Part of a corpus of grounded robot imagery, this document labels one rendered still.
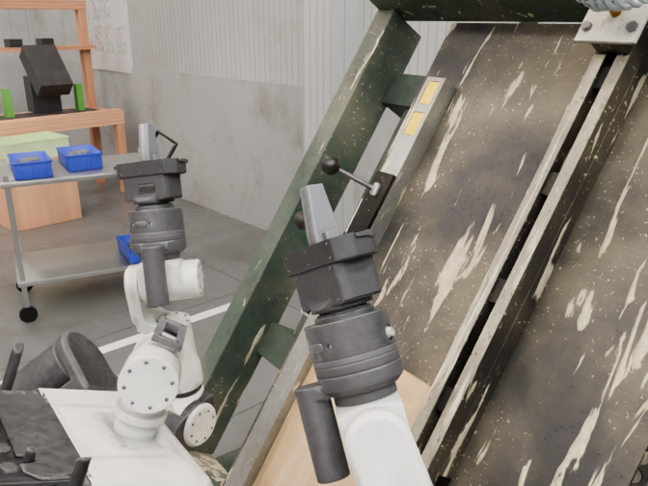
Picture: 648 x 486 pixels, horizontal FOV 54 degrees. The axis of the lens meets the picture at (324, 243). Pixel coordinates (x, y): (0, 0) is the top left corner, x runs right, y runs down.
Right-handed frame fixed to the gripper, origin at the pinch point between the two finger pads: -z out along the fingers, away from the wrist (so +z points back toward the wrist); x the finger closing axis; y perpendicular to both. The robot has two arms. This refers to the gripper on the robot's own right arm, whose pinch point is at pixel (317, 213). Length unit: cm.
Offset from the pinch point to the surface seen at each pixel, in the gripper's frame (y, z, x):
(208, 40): 242, -237, 433
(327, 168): 36, -15, 44
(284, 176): 254, -93, 388
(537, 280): 43.7, 14.5, 9.5
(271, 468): 18, 38, 61
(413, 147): 52, -15, 36
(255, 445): 17, 34, 64
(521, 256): 41.1, 10.4, 9.2
